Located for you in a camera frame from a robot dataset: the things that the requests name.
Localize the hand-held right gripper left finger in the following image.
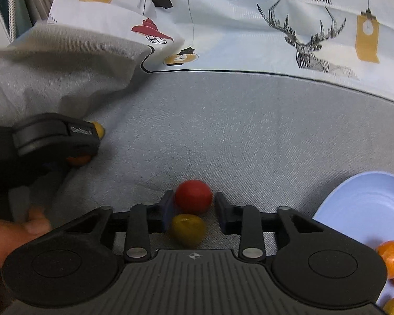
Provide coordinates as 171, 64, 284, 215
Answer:
62, 190, 175, 263

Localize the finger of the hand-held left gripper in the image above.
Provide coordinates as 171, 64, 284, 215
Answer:
64, 138, 101, 159

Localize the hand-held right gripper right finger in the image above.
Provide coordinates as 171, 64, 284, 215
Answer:
214, 191, 329, 260

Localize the small mandarin orange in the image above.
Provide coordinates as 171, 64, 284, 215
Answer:
66, 155, 93, 168

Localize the small yellow-green fruit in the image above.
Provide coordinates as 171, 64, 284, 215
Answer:
91, 122, 106, 140

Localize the red tomato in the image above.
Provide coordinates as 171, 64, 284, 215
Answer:
175, 179, 214, 214

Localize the light blue plate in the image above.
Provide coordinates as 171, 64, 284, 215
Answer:
311, 171, 394, 315

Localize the person's left hand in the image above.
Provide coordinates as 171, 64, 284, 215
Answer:
0, 206, 52, 277

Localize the white printed cloth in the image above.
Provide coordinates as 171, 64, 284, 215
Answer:
48, 0, 394, 107

